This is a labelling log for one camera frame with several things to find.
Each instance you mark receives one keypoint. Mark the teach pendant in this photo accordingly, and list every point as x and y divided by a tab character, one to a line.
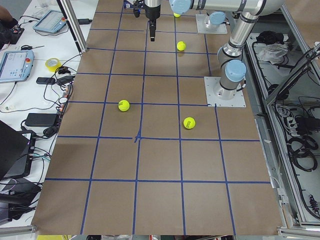
52	22
15	66

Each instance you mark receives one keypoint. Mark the black power adapter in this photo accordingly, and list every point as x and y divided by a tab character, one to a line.
41	119

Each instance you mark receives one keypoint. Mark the tennis ball far edge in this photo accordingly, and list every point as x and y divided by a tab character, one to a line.
176	15

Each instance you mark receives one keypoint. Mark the yellow tape roll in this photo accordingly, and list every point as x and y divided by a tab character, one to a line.
52	64

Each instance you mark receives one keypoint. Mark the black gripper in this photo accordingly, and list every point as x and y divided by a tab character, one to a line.
152	13

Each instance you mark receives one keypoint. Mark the tennis ball with black print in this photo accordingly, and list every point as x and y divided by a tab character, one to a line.
189	123

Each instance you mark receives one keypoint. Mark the black phone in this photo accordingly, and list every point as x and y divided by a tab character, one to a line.
45	80

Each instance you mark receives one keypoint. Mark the tennis ball upper middle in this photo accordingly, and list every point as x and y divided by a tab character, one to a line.
181	46

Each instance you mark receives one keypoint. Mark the tennis ball centre left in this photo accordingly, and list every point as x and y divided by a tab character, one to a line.
123	105

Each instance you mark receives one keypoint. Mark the aluminium frame post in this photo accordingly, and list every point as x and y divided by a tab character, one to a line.
73	24

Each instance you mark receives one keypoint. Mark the black laptop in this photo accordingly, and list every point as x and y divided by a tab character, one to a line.
16	149

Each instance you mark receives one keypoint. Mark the near teach pendant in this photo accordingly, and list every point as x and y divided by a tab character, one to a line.
15	66

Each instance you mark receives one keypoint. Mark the far teach pendant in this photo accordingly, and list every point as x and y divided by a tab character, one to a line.
52	22

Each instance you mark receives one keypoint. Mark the crumpled white cloth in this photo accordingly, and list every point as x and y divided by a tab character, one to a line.
273	53

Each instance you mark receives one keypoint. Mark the white blue tennis ball can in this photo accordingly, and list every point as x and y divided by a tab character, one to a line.
128	4

